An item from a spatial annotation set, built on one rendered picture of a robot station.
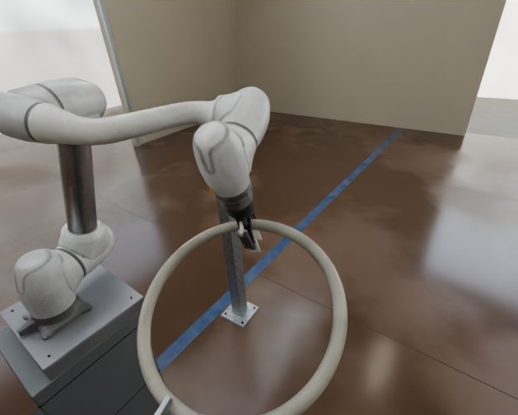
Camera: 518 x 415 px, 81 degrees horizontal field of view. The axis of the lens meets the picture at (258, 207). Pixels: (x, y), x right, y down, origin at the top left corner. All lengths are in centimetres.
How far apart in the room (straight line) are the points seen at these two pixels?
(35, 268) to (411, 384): 192
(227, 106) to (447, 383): 195
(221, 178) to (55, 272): 80
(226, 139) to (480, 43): 560
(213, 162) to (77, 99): 54
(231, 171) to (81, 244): 83
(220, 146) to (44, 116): 45
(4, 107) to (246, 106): 57
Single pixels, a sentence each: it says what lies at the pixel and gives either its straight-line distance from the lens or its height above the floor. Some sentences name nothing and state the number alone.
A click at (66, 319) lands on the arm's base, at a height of 89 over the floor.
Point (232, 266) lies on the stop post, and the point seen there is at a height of 48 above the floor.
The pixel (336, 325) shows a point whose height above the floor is 124.
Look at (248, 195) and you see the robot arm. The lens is 70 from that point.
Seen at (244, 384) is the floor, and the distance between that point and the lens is 203.
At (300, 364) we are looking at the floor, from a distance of 209.
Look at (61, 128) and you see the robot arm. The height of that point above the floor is 160.
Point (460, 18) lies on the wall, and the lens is 604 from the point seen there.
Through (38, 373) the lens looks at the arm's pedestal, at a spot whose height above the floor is 80.
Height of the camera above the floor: 178
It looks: 31 degrees down
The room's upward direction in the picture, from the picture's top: 4 degrees counter-clockwise
